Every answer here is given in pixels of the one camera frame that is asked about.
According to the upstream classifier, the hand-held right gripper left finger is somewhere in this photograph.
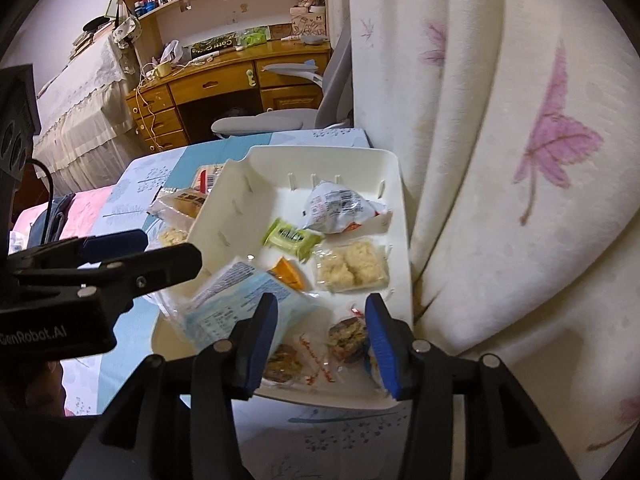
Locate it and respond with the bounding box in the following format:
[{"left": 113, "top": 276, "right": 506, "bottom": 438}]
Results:
[{"left": 65, "top": 292, "right": 279, "bottom": 480}]

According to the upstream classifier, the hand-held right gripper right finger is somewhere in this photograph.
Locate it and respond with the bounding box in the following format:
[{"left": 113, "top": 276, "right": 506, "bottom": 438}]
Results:
[{"left": 365, "top": 293, "right": 566, "bottom": 480}]

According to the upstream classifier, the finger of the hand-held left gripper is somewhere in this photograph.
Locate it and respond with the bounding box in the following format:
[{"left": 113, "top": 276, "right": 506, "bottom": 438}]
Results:
[
  {"left": 10, "top": 229, "right": 147, "bottom": 273},
  {"left": 15, "top": 243, "right": 203, "bottom": 321}
]

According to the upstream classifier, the nut cluster candy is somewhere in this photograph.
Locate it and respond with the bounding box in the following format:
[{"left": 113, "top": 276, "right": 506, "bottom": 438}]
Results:
[
  {"left": 262, "top": 342, "right": 306, "bottom": 386},
  {"left": 327, "top": 317, "right": 371, "bottom": 363}
]

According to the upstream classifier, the clear rice crispy packet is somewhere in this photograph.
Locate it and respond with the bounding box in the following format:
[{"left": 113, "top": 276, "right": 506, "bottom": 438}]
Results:
[
  {"left": 312, "top": 240, "right": 391, "bottom": 293},
  {"left": 157, "top": 225, "right": 193, "bottom": 248}
]

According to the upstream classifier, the large light blue packet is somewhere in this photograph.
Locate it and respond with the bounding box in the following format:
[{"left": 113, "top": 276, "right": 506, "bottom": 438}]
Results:
[{"left": 170, "top": 255, "right": 321, "bottom": 356}]

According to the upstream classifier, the clear pastry packet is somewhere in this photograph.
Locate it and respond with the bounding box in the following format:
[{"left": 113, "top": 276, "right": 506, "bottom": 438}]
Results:
[{"left": 150, "top": 187, "right": 208, "bottom": 221}]

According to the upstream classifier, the orange white snack bar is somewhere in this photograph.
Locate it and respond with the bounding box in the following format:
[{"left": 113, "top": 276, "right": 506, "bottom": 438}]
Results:
[{"left": 267, "top": 256, "right": 306, "bottom": 291}]

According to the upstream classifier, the beige packet red label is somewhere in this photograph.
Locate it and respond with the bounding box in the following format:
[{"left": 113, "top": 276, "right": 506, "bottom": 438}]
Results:
[{"left": 194, "top": 164, "right": 226, "bottom": 193}]

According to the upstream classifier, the green snack packet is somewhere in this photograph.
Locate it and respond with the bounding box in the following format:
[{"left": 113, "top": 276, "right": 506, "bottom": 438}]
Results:
[{"left": 262, "top": 217, "right": 323, "bottom": 261}]

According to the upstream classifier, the white plastic bin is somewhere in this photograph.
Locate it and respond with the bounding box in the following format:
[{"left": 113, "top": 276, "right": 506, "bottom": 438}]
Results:
[{"left": 150, "top": 145, "right": 415, "bottom": 411}]

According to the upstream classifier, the red white snack packet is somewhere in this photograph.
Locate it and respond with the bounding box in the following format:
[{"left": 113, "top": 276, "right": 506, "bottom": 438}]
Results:
[{"left": 302, "top": 180, "right": 391, "bottom": 236}]

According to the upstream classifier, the pink blanket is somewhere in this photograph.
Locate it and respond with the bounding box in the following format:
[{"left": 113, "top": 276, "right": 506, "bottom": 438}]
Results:
[{"left": 10, "top": 185, "right": 118, "bottom": 246}]

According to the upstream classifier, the navy folded cloth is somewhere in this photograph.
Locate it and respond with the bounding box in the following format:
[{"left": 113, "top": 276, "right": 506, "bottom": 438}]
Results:
[{"left": 27, "top": 195, "right": 76, "bottom": 248}]

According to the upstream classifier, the lace cloth covered cabinet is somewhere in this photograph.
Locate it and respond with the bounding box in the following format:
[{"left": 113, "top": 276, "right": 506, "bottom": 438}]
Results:
[{"left": 32, "top": 35, "right": 146, "bottom": 196}]

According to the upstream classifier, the grey office chair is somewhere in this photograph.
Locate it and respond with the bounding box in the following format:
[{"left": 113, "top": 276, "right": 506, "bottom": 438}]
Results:
[{"left": 210, "top": 20, "right": 353, "bottom": 141}]

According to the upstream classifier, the wooden desk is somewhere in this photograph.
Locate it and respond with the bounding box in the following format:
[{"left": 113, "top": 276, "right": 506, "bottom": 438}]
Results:
[{"left": 125, "top": 40, "right": 333, "bottom": 153}]

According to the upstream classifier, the white plastic bag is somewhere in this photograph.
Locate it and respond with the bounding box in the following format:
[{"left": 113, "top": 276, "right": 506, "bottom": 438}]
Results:
[{"left": 159, "top": 40, "right": 185, "bottom": 65}]

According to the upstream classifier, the stack of books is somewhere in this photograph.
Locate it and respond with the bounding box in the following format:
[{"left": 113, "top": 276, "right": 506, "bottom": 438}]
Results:
[{"left": 70, "top": 22, "right": 118, "bottom": 56}]

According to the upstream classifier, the floral fabric bag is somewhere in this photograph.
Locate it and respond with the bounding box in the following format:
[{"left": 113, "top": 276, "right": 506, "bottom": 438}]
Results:
[{"left": 111, "top": 16, "right": 143, "bottom": 50}]

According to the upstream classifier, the cream leaf print curtain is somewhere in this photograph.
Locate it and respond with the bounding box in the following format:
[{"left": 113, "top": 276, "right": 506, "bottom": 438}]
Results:
[{"left": 345, "top": 0, "right": 640, "bottom": 461}]

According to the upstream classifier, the dark printed packet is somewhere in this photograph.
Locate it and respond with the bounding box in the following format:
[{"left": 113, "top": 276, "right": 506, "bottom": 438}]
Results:
[{"left": 191, "top": 35, "right": 238, "bottom": 58}]

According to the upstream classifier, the green bag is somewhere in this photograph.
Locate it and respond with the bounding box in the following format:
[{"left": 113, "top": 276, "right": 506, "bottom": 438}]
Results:
[{"left": 240, "top": 27, "right": 271, "bottom": 47}]

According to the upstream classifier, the wooden bookshelf hutch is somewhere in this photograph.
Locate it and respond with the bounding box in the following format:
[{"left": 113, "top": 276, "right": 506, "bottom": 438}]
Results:
[{"left": 117, "top": 0, "right": 331, "bottom": 68}]

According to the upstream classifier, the cardboard box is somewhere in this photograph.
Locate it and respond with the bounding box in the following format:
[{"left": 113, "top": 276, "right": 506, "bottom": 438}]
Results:
[{"left": 290, "top": 12, "right": 328, "bottom": 41}]

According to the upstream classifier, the black cable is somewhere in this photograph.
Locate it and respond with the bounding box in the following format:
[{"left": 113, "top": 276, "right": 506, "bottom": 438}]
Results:
[{"left": 25, "top": 159, "right": 57, "bottom": 241}]

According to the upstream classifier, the white cable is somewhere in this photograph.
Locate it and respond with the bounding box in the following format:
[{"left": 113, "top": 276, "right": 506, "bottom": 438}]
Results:
[{"left": 134, "top": 62, "right": 166, "bottom": 153}]

